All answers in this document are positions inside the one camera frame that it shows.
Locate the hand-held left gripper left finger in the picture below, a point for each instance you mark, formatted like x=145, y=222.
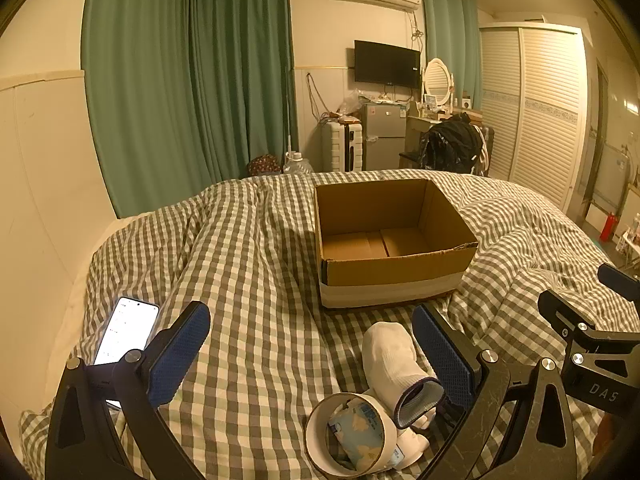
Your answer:
x=177, y=355

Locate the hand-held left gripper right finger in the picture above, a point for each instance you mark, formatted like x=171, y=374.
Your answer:
x=442, y=355

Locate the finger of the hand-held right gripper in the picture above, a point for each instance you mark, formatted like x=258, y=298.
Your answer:
x=620, y=280
x=562, y=310

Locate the cardboard box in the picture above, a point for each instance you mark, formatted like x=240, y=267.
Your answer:
x=390, y=272

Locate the red fire extinguisher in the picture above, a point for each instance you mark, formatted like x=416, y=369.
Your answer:
x=608, y=227

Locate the smartphone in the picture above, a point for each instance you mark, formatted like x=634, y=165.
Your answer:
x=127, y=327

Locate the tissue packet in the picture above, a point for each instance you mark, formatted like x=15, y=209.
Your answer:
x=357, y=435

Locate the checked blanket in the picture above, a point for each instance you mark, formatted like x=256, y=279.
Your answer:
x=250, y=260

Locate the white tape roll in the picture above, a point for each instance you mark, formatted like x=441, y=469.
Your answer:
x=316, y=440

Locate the white louvered wardrobe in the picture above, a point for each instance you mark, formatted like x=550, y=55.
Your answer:
x=535, y=110

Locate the black jacket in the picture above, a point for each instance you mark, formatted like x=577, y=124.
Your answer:
x=452, y=142

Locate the wooden chair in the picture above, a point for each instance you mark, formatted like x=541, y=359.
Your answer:
x=407, y=157

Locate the patterned bag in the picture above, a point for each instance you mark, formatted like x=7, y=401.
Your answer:
x=262, y=165

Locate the clear water jug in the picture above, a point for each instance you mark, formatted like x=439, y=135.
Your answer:
x=298, y=165

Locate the silver fridge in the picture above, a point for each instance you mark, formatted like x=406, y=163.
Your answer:
x=382, y=135

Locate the dressing table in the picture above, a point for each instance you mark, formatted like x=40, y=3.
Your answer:
x=417, y=125

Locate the white suitcase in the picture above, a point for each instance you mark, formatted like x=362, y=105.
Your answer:
x=340, y=147

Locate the oval white mirror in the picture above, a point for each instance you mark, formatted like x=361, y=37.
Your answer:
x=437, y=80

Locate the clear plastic bag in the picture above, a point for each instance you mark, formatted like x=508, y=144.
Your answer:
x=352, y=105

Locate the dark green curtain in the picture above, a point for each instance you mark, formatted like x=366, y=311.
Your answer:
x=175, y=85

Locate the light green curtain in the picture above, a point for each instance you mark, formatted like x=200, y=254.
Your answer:
x=450, y=30

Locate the black wall television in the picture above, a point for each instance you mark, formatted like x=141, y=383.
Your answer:
x=387, y=62

